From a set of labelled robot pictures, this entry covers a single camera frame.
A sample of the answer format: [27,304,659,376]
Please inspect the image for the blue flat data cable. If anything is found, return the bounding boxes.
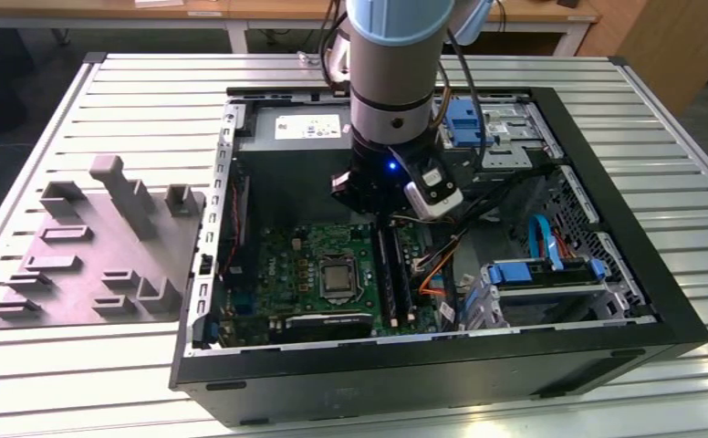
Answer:
[528,214,565,273]

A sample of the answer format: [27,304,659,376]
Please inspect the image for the grey power supply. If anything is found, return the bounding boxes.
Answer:
[230,103,358,224]

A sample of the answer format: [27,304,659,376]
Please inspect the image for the black graphics card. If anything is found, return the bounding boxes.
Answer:
[284,311,374,342]

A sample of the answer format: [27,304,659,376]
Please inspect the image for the silver metal drive cage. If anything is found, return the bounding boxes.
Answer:
[429,98,565,197]

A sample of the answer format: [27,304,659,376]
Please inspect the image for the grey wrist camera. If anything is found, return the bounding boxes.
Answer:
[389,144,465,224]

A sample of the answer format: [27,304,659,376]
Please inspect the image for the orange wires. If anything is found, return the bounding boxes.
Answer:
[417,268,452,297]

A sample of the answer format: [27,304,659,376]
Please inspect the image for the black cable bundle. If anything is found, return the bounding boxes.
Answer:
[413,172,553,275]

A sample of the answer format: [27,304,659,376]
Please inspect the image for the black camera cable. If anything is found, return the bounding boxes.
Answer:
[441,25,494,159]

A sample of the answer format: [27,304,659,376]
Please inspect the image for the hard disk in blue carrier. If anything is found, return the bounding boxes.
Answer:
[484,257,608,288]

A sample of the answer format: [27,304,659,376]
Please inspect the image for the green motherboard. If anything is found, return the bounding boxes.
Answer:
[213,218,452,348]

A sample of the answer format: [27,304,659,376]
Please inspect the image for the wooden desk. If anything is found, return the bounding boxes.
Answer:
[0,0,603,56]

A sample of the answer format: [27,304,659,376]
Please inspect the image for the grey parts rack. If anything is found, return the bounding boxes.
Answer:
[0,153,209,330]

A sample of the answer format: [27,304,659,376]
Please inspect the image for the CPU socket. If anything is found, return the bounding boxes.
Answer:
[313,253,368,305]

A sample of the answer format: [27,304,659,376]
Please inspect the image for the red black twisted wire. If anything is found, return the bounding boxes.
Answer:
[216,180,242,279]

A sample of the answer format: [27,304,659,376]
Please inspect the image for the wooden cabinet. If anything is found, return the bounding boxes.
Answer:
[576,0,708,115]

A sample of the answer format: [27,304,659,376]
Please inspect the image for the black PC case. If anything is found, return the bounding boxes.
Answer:
[168,84,708,430]

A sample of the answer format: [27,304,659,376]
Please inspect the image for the silver CPU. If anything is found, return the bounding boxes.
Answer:
[320,263,358,293]

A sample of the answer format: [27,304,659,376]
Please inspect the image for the metal disk bay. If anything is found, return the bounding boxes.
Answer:
[478,273,635,329]

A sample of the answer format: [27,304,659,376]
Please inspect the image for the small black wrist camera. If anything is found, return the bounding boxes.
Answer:
[328,171,361,204]

